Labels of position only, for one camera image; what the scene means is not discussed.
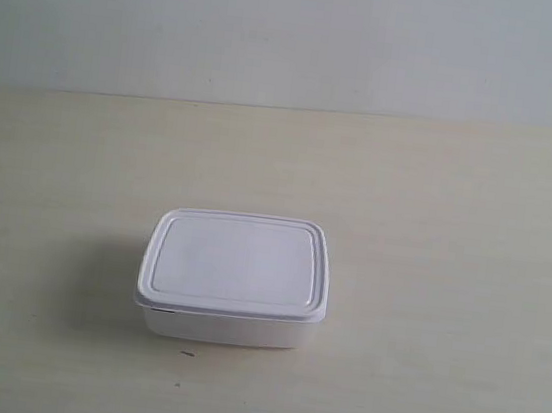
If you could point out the white lidded plastic container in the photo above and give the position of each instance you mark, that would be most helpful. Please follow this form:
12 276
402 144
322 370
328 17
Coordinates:
234 278

